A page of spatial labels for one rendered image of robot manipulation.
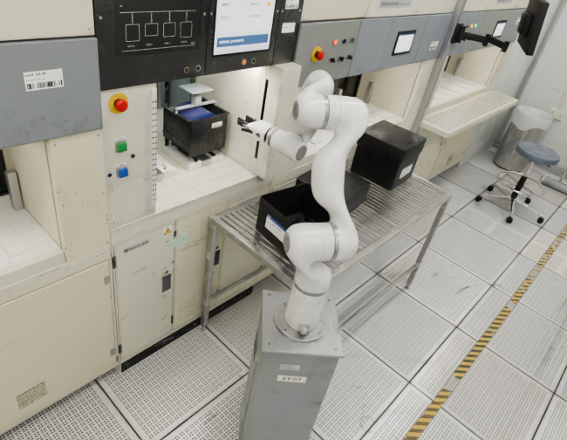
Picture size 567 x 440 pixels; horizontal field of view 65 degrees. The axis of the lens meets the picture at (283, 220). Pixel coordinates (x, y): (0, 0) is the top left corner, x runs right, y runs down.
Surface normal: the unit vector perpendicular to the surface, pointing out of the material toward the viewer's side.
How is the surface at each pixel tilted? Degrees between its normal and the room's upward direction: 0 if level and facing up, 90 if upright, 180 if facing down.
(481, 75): 90
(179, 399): 0
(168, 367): 0
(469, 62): 90
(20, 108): 90
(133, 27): 90
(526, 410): 0
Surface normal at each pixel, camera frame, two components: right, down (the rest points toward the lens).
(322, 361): 0.04, 0.58
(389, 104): -0.67, 0.33
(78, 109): 0.72, 0.50
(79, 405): 0.17, -0.80
